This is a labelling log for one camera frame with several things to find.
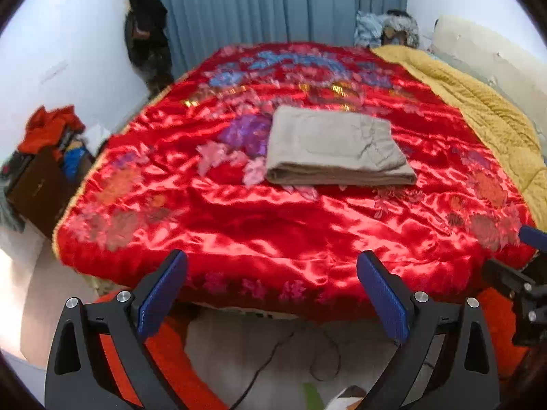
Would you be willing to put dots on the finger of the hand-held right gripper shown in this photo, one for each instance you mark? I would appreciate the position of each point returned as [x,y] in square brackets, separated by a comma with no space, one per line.
[534,237]
[504,275]

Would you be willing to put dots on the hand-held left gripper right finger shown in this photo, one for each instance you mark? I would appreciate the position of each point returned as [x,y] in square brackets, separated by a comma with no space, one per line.
[380,294]

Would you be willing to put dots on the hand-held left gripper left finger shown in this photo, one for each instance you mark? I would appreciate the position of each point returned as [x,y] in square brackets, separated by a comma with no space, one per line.
[164,290]

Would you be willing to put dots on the beige towel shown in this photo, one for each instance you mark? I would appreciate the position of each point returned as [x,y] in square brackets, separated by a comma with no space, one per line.
[333,145]

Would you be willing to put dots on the person's red trousers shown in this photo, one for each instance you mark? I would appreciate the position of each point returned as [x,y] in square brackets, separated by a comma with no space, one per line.
[171,363]

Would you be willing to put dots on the white floor object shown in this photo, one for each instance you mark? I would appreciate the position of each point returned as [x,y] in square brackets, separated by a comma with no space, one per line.
[346,398]

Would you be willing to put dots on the red floral satin blanket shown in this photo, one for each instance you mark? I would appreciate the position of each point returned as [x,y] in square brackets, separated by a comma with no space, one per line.
[256,230]

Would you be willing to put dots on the green floor object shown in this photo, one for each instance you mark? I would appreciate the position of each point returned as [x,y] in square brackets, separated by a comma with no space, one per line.
[313,397]

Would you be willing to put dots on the yellow quilted blanket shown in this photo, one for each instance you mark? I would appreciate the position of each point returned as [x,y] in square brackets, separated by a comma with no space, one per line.
[483,106]

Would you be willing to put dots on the brown box with clothes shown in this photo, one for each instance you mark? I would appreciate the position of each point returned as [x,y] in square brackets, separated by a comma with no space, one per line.
[42,192]

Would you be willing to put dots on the blue cloth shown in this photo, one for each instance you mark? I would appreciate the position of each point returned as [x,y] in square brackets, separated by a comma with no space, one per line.
[72,160]

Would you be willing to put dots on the white padded headboard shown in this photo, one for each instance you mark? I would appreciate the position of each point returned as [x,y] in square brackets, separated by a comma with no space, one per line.
[483,47]

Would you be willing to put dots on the red clothes pile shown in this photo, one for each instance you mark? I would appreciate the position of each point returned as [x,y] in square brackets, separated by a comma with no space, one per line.
[47,128]

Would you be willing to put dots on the patterned grey bedding bundle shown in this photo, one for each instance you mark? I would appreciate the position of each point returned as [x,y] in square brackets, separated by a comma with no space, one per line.
[384,27]

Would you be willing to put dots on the black hanging clothes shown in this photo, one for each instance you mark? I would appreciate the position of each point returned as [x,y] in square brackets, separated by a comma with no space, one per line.
[145,30]

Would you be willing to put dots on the blue-grey curtain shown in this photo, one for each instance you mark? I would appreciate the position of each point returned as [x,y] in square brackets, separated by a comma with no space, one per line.
[265,8]

